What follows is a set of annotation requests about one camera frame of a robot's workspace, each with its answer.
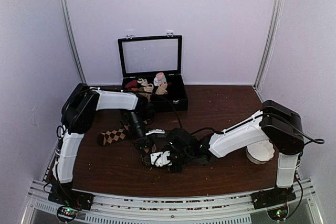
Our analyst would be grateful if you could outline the black box with glass lid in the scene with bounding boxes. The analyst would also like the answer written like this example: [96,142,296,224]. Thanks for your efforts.
[118,35,188,113]

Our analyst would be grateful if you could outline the aluminium front rail frame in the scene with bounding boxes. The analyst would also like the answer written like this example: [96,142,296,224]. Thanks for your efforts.
[18,179,327,223]

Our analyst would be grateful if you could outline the cream rolled sock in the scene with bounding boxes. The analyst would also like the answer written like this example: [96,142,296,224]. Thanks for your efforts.
[137,79,154,93]

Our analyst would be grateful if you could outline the aluminium corner post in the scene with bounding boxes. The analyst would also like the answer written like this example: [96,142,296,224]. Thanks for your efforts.
[254,0,284,92]
[60,0,87,83]

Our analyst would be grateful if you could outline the dark red rolled sock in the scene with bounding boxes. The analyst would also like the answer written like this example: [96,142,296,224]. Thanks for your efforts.
[124,80,139,91]

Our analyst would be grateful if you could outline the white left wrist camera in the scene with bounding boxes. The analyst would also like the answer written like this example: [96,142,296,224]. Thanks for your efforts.
[146,129,165,135]

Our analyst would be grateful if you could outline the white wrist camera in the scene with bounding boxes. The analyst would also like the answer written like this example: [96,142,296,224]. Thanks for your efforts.
[150,151,171,167]
[146,129,165,135]

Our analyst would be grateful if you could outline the beige rolled sock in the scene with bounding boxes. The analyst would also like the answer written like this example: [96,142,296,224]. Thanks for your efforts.
[155,82,168,95]

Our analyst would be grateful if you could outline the white scalloped bowl right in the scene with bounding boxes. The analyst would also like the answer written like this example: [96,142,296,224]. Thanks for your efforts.
[246,140,275,165]

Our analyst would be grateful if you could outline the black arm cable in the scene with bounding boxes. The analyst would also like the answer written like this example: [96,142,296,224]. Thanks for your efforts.
[152,95,184,129]

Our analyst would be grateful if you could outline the aluminium left corner post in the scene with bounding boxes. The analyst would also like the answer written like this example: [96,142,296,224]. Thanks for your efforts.
[60,0,87,83]

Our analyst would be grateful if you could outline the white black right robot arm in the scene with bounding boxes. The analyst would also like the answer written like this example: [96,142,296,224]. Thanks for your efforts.
[143,100,325,208]

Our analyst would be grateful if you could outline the aluminium right corner post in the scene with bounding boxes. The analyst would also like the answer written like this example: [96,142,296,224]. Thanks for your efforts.
[254,0,284,92]

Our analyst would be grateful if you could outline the pink teal white rolled sock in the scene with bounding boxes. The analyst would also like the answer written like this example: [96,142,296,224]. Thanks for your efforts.
[153,72,167,87]

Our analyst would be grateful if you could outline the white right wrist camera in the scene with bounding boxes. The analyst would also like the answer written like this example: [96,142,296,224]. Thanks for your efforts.
[150,151,171,167]

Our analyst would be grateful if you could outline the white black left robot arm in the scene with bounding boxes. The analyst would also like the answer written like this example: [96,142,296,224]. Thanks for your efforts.
[50,83,154,208]

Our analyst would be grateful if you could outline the tan rolled sock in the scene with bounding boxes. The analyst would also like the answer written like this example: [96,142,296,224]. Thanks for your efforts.
[139,92,152,102]

